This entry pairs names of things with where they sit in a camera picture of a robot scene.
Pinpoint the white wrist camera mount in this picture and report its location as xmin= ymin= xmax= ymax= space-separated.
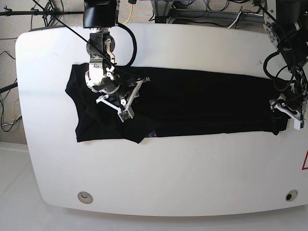
xmin=96 ymin=77 xmax=150 ymax=122
xmin=269 ymin=93 xmax=307 ymax=130

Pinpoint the yellow cable on floor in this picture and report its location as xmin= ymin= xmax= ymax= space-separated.
xmin=124 ymin=0 xmax=137 ymax=24

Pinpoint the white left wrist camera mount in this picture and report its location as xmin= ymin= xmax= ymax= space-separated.
xmin=269 ymin=93 xmax=307 ymax=130

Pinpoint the yellow cable at left edge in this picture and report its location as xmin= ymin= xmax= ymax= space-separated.
xmin=0 ymin=98 xmax=23 ymax=126

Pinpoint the empty silver grommet hole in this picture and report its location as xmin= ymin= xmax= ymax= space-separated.
xmin=77 ymin=192 xmax=93 ymax=205

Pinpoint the grommet hole with dark plug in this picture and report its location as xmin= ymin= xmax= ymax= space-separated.
xmin=285 ymin=190 xmax=298 ymax=202

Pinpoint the black tripod stand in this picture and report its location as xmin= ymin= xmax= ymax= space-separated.
xmin=0 ymin=0 xmax=84 ymax=27

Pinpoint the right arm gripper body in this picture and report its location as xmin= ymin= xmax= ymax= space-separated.
xmin=85 ymin=63 xmax=137 ymax=95

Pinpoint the black T-shirt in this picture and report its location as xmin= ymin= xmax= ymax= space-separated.
xmin=65 ymin=64 xmax=289 ymax=143

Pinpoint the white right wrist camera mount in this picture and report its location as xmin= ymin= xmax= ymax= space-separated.
xmin=96 ymin=77 xmax=150 ymax=122

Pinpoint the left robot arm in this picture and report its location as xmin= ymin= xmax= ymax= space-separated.
xmin=262 ymin=0 xmax=308 ymax=116

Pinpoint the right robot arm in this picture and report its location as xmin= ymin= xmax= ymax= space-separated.
xmin=83 ymin=0 xmax=137 ymax=108

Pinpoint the grey metal frame base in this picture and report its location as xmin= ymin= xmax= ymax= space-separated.
xmin=149 ymin=0 xmax=264 ymax=27

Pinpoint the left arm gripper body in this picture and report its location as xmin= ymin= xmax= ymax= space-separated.
xmin=285 ymin=72 xmax=308 ymax=101

